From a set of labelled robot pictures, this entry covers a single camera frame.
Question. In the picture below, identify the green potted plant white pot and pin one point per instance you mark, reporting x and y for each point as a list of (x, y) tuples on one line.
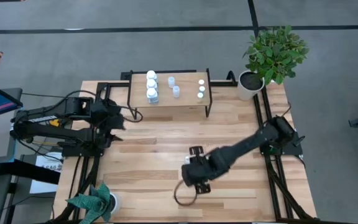
[(275, 53)]

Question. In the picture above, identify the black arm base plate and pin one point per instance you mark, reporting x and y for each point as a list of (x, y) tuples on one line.
[(82, 152), (292, 146)]

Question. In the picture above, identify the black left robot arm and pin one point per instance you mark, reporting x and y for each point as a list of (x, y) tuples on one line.
[(57, 132)]

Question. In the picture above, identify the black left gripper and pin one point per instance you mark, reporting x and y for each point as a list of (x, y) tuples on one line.
[(104, 113)]

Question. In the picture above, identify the white round object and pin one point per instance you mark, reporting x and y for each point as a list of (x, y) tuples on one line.
[(187, 159)]

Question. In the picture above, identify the small white-capped medicine bottle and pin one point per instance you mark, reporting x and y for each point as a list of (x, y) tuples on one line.
[(201, 82), (202, 89), (200, 95)]

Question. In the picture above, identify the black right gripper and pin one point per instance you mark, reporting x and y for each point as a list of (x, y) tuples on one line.
[(197, 172)]

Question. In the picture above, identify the white paper sheet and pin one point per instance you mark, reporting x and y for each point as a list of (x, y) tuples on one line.
[(48, 161)]

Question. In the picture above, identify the large white labelled medicine bottle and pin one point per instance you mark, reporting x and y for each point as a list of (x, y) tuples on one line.
[(151, 84), (151, 74), (152, 93)]

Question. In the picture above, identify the teal potted plant white pot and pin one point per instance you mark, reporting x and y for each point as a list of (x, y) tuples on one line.
[(98, 202)]

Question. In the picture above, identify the translucent plastic medicine bottle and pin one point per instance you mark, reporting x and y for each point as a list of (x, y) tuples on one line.
[(176, 91), (171, 81)]

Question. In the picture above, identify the black bar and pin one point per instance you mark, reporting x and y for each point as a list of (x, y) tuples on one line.
[(30, 171)]

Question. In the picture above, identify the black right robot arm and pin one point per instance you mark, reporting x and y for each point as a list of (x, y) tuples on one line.
[(247, 143)]

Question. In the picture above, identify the black aluminium table frame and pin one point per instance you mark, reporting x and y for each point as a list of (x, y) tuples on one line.
[(219, 83)]

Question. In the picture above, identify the wooden shelf black metal legs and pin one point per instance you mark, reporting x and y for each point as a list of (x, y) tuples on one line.
[(188, 90)]

